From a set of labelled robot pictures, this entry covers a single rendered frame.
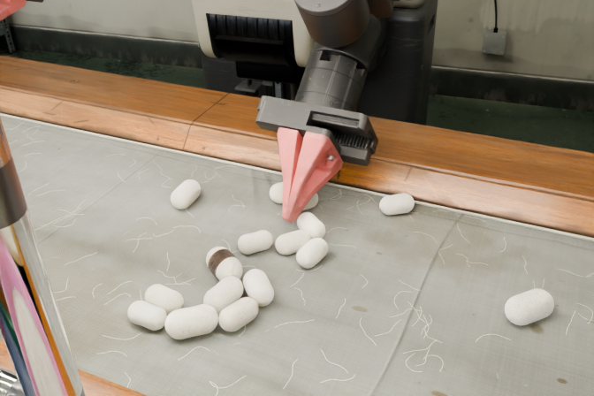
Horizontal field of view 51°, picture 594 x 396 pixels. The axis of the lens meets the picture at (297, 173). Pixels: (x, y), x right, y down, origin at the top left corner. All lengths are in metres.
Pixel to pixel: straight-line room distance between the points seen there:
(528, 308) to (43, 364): 0.33
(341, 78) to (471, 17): 2.00
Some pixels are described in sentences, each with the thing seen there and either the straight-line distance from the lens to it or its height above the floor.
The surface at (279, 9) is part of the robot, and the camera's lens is 1.09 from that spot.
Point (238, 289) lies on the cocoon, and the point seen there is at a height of 0.75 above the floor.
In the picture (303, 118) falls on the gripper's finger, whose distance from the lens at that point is 0.54.
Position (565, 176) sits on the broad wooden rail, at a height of 0.76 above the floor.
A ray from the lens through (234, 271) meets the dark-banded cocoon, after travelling 0.50.
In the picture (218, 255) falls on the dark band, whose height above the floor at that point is 0.76.
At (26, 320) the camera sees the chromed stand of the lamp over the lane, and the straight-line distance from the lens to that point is 0.26.
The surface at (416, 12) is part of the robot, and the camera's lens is 1.36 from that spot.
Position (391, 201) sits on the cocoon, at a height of 0.76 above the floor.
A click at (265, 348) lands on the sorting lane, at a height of 0.74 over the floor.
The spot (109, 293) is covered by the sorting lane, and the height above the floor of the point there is 0.74.
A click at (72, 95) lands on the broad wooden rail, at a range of 0.82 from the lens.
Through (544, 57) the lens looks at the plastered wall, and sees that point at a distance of 2.58.
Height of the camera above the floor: 1.08
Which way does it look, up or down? 32 degrees down
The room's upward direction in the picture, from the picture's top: 2 degrees counter-clockwise
